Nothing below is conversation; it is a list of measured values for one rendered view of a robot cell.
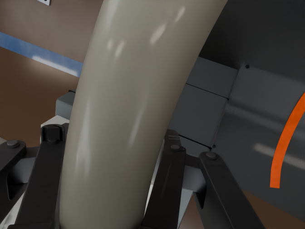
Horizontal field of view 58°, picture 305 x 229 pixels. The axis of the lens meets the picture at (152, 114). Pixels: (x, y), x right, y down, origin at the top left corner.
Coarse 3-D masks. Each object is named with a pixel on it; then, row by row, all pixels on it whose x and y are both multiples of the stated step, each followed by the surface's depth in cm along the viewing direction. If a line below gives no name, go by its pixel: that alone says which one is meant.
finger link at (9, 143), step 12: (0, 144) 14; (12, 144) 13; (24, 144) 14; (0, 156) 13; (12, 156) 13; (0, 168) 12; (0, 180) 12; (0, 192) 12; (12, 192) 13; (0, 204) 12; (12, 204) 13; (0, 216) 12
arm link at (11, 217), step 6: (0, 138) 55; (24, 192) 50; (18, 204) 49; (12, 210) 48; (18, 210) 48; (6, 216) 47; (12, 216) 48; (6, 222) 48; (12, 222) 48; (0, 228) 47; (6, 228) 48
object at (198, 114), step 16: (208, 64) 124; (192, 80) 101; (208, 80) 105; (224, 80) 109; (64, 96) 70; (192, 96) 89; (208, 96) 92; (224, 96) 95; (64, 112) 69; (176, 112) 77; (192, 112) 79; (208, 112) 81; (176, 128) 69; (192, 128) 71; (208, 128) 73; (192, 144) 65; (208, 144) 66; (192, 192) 65
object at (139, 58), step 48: (144, 0) 6; (192, 0) 6; (96, 48) 7; (144, 48) 6; (192, 48) 7; (96, 96) 7; (144, 96) 7; (96, 144) 7; (144, 144) 8; (96, 192) 8; (144, 192) 9
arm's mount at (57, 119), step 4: (56, 116) 70; (60, 116) 70; (48, 120) 68; (52, 120) 68; (56, 120) 68; (60, 120) 69; (64, 120) 69; (68, 120) 69; (44, 124) 66; (60, 124) 67; (40, 136) 67; (40, 140) 68; (148, 196) 63; (148, 200) 64
